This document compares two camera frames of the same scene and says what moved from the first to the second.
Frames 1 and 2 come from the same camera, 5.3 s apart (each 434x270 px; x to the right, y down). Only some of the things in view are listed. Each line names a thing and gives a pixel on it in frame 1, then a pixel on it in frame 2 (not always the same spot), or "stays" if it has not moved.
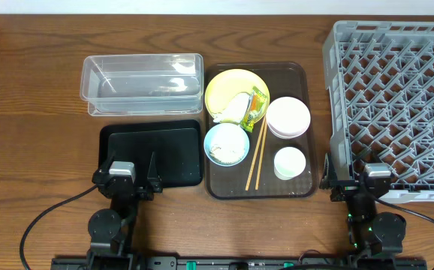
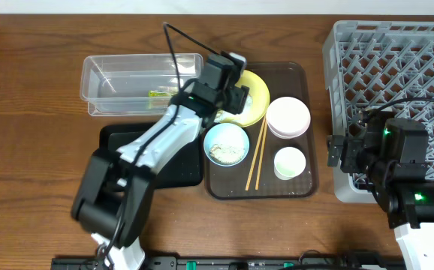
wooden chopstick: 257,153 stays
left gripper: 128,186 → 236,100
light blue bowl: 227,145 stays
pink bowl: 287,118 stays
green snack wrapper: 256,103 → 153,93
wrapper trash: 234,110 stays
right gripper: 352,187 → 336,151
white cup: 289,163 stays
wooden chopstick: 262,155 stays
